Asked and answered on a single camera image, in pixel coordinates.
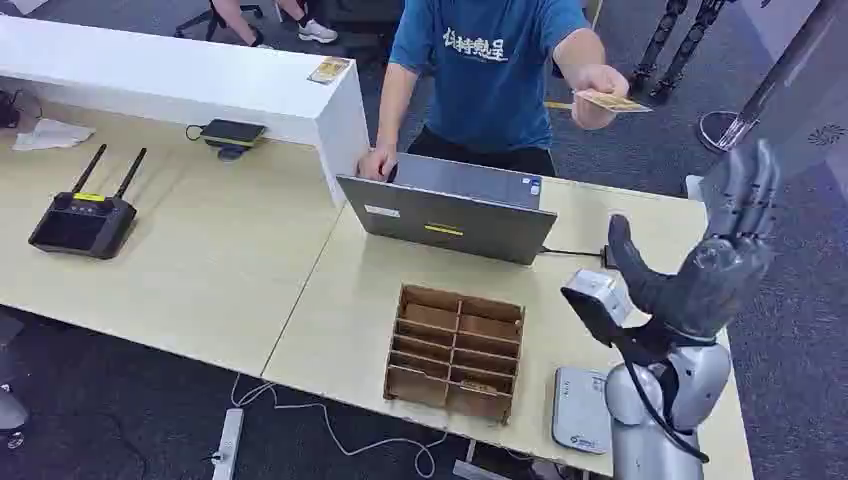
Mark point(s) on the seated person's legs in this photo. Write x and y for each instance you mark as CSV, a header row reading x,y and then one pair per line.
x,y
278,23

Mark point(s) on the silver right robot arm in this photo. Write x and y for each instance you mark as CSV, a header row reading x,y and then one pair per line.
x,y
656,411

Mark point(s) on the black remote controller with antennas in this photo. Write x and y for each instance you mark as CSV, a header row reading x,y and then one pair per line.
x,y
85,218

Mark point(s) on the person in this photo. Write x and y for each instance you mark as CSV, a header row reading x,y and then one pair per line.
x,y
487,73

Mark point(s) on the white raised shelf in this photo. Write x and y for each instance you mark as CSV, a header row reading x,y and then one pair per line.
x,y
179,83

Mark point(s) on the white power strip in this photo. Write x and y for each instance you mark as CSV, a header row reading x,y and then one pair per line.
x,y
228,445

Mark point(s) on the grey laptop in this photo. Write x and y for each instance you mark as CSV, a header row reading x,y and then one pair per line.
x,y
457,215

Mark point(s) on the black robot legs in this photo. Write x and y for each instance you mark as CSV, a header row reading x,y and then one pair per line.
x,y
676,50

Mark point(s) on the yellow printed card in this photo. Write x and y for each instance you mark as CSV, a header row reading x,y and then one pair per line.
x,y
613,101

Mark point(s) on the round metal stand base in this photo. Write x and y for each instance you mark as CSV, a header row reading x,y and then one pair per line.
x,y
722,130

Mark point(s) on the card inside wooden box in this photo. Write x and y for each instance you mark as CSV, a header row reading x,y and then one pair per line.
x,y
478,386

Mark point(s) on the white cloth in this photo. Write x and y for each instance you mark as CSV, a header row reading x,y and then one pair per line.
x,y
52,134

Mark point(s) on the black tablet on stand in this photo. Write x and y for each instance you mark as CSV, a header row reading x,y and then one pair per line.
x,y
232,134

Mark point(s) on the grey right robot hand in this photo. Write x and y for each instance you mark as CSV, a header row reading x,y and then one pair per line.
x,y
712,278

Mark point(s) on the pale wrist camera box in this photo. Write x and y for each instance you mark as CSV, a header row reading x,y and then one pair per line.
x,y
599,301

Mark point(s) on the white flat device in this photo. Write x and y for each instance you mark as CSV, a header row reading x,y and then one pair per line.
x,y
581,411

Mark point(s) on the wooden card box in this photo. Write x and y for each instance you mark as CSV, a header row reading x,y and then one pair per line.
x,y
456,351

